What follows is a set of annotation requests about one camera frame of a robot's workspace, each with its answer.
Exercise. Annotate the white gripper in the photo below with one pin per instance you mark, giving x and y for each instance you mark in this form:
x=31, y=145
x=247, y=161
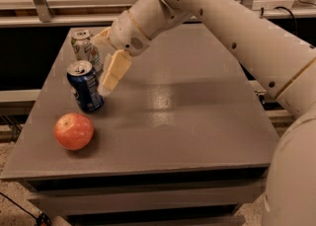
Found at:
x=126, y=35

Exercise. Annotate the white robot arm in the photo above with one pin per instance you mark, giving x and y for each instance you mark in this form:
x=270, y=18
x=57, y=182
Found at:
x=282, y=63

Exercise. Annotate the green white soda can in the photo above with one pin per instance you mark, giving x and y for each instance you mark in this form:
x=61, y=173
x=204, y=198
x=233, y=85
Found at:
x=84, y=49

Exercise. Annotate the blue pepsi can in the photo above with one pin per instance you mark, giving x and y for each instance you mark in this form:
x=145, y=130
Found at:
x=82, y=78

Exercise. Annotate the red apple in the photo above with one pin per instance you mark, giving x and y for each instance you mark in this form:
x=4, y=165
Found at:
x=73, y=131

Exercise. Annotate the grey drawer cabinet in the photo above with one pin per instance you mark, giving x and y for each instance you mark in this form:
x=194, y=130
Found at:
x=182, y=136

